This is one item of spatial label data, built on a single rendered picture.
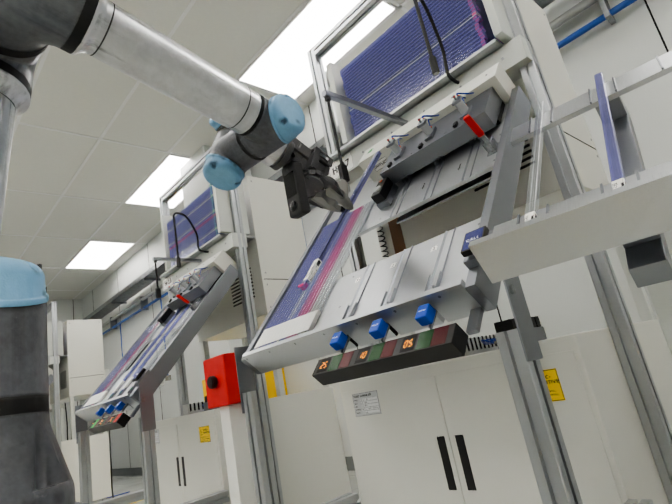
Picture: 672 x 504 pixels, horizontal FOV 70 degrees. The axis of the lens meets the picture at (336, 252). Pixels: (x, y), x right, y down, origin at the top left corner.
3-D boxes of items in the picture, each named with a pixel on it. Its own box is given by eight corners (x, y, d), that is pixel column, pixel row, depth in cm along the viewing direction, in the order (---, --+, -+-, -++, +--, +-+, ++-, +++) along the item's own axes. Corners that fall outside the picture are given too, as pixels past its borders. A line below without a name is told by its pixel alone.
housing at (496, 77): (525, 118, 123) (494, 74, 118) (385, 195, 156) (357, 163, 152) (527, 103, 128) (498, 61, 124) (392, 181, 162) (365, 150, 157)
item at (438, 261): (478, 296, 78) (466, 284, 77) (256, 363, 123) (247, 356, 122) (493, 223, 91) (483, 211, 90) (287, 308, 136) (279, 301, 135)
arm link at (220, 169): (227, 148, 82) (243, 108, 88) (190, 175, 88) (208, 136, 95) (261, 175, 86) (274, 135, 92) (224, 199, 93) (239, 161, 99)
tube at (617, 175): (634, 219, 53) (629, 208, 52) (620, 223, 54) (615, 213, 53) (604, 76, 90) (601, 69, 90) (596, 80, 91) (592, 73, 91)
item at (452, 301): (485, 312, 78) (460, 283, 76) (261, 373, 123) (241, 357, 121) (487, 306, 79) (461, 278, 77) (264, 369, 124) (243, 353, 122)
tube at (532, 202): (535, 251, 59) (531, 244, 59) (524, 254, 60) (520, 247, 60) (545, 105, 97) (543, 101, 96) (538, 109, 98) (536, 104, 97)
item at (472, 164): (510, 178, 104) (497, 161, 102) (317, 270, 148) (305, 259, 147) (524, 107, 125) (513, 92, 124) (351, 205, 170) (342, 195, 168)
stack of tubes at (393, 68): (487, 43, 127) (461, -36, 134) (354, 138, 161) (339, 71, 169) (510, 59, 135) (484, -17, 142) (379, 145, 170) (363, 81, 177)
